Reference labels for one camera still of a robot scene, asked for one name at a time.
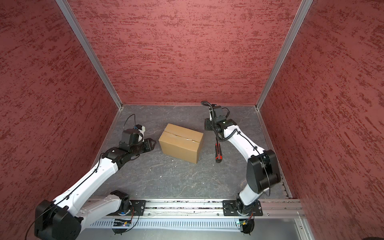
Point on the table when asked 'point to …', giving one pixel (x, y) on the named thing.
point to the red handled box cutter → (218, 157)
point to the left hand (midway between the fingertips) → (153, 145)
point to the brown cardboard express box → (181, 143)
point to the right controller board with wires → (247, 225)
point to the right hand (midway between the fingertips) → (206, 126)
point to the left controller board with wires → (121, 222)
